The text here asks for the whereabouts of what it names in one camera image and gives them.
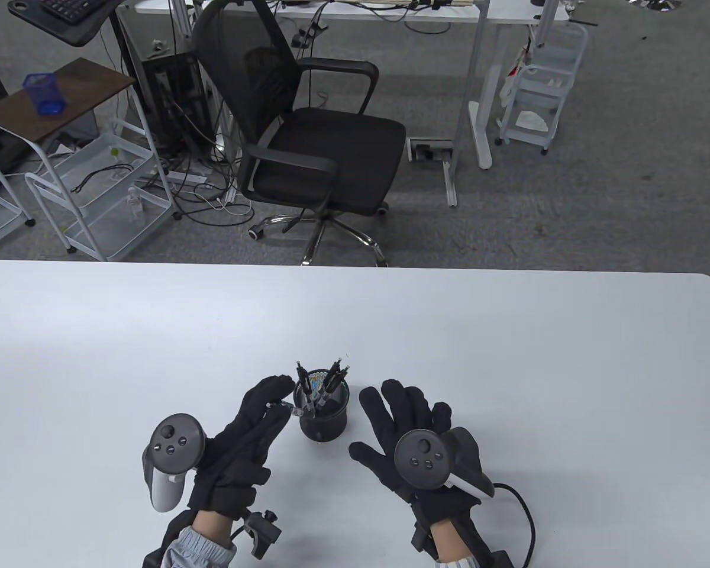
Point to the white cloth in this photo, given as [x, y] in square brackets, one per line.
[532, 121]

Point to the small clear spray bottle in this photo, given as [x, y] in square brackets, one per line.
[134, 204]

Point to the black forearm battery box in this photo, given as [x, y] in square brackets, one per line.
[497, 559]
[174, 529]

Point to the black mesh office chair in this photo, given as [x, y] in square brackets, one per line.
[325, 154]

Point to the grey handheld controller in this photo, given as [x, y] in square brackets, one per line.
[423, 458]
[174, 444]

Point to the small white rolling cart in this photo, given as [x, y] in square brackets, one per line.
[538, 89]

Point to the white office desk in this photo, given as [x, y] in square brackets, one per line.
[509, 13]

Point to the chrome chair base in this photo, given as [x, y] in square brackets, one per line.
[657, 3]

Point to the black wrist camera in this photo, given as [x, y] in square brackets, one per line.
[266, 535]
[421, 537]

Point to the grey floor socket box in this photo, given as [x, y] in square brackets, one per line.
[431, 149]

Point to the person's right forearm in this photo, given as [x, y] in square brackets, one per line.
[447, 541]

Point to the person's right hand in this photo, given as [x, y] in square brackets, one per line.
[396, 414]

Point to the blue mesh pen cup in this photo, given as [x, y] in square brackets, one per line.
[46, 97]

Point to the black keyboard stand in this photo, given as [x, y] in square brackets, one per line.
[83, 32]

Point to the white cart with brown top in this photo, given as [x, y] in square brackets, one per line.
[77, 89]

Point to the black computer tower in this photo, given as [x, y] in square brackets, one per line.
[171, 100]

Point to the black mesh pen holder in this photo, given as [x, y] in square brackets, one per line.
[325, 429]

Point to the black keyboard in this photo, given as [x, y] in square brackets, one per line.
[71, 7]

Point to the person's left hand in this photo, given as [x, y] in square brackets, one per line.
[236, 455]

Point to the white power strip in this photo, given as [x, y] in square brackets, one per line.
[183, 176]

